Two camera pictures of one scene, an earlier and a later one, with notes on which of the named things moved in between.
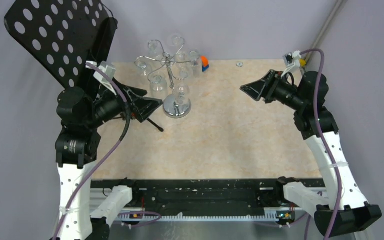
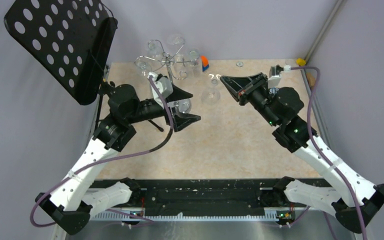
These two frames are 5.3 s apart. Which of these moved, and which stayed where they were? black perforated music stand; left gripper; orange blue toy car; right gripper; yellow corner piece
Moved: right gripper; left gripper
Stayed: black perforated music stand; yellow corner piece; orange blue toy car
